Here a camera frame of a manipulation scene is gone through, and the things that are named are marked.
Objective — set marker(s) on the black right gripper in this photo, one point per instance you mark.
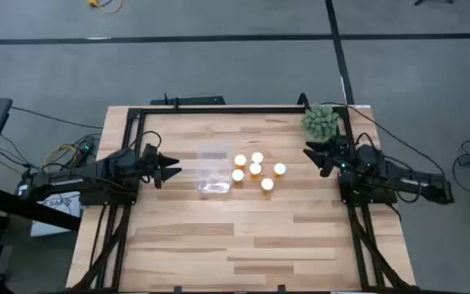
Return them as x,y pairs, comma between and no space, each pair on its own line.
341,157

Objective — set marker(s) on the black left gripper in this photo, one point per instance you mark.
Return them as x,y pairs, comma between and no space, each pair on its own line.
150,161

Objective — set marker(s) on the orange pill bottle white cap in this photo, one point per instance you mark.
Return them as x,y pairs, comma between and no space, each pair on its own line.
257,157
238,175
255,168
267,184
280,168
240,160

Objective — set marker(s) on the clear plastic basket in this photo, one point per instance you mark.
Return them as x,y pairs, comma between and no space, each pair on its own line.
214,167

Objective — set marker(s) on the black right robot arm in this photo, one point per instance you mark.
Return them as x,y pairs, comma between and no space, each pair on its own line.
402,177

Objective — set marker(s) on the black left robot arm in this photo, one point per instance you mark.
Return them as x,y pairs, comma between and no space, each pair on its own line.
76,175

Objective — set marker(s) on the green succulent plant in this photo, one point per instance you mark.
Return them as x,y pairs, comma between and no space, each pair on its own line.
320,122

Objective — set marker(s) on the flat black box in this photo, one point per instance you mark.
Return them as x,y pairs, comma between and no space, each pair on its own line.
194,100

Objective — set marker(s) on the black power strip green light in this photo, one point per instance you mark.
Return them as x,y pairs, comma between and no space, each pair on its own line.
86,148

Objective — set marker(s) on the white cardboard box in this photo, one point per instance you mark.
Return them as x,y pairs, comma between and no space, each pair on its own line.
55,220

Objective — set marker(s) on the black desk crossbar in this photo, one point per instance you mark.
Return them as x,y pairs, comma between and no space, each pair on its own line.
23,206

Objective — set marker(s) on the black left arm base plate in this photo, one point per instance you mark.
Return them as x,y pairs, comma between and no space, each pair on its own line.
108,199

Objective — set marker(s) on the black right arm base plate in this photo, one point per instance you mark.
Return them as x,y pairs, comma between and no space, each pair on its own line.
373,198

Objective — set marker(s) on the black aluminium table frame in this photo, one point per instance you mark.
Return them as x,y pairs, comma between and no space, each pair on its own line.
218,110

